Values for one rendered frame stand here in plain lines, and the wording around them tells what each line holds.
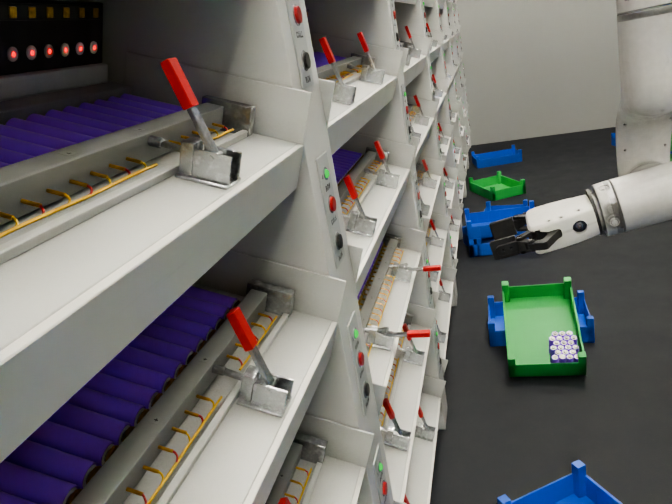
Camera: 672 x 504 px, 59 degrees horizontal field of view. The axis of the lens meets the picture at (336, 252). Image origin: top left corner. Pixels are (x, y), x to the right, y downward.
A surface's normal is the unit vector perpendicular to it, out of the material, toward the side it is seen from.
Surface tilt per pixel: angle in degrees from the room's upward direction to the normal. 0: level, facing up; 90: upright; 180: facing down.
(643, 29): 89
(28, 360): 110
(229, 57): 90
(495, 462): 0
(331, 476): 21
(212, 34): 90
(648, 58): 90
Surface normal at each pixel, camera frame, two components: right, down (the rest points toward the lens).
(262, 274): -0.22, 0.36
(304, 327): 0.18, -0.90
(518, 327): -0.24, -0.73
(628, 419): -0.18, -0.93
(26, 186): 0.96, 0.25
